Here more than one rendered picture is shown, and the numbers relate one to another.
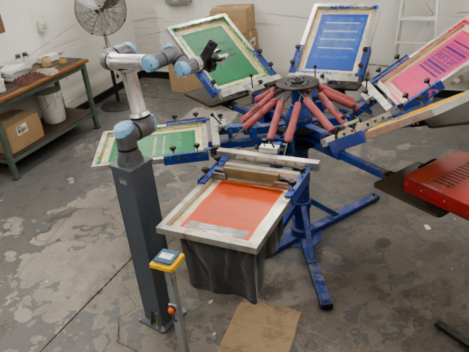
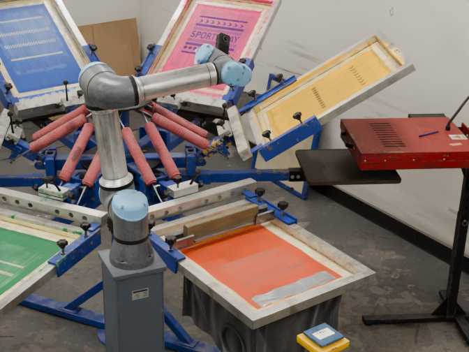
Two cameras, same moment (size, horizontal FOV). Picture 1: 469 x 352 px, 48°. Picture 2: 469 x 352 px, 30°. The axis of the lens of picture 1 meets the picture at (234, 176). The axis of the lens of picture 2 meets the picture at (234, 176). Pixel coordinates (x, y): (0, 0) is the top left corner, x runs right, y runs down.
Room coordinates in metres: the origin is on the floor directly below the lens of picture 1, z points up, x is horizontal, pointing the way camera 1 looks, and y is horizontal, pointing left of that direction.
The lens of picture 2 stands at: (1.33, 2.76, 2.68)
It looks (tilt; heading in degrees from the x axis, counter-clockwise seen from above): 24 degrees down; 295
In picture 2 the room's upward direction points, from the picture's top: 1 degrees clockwise
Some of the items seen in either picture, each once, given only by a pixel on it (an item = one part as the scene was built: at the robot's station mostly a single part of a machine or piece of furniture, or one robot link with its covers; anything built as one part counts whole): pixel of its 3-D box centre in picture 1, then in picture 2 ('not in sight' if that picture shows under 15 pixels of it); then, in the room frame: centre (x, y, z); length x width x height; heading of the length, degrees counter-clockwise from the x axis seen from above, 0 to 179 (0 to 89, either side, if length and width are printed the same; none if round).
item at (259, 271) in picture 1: (269, 246); not in sight; (2.41, -0.15, 0.74); 0.46 x 0.04 x 0.42; 152
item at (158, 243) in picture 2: (213, 174); (160, 248); (2.90, 0.13, 0.98); 0.30 x 0.05 x 0.07; 152
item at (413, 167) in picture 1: (368, 165); (258, 173); (2.91, -0.85, 0.91); 1.34 x 0.40 x 0.08; 32
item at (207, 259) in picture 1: (218, 265); (296, 340); (2.30, 0.14, 0.74); 0.45 x 0.03 x 0.43; 62
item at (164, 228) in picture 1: (236, 201); (252, 255); (2.55, 0.00, 0.97); 0.79 x 0.58 x 0.04; 152
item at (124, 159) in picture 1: (128, 154); (131, 246); (2.74, 0.59, 1.25); 0.15 x 0.15 x 0.10
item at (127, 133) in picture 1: (125, 134); (130, 214); (2.74, 0.58, 1.37); 0.13 x 0.12 x 0.14; 138
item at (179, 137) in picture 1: (172, 130); (1, 228); (3.46, 0.41, 1.05); 1.08 x 0.61 x 0.23; 92
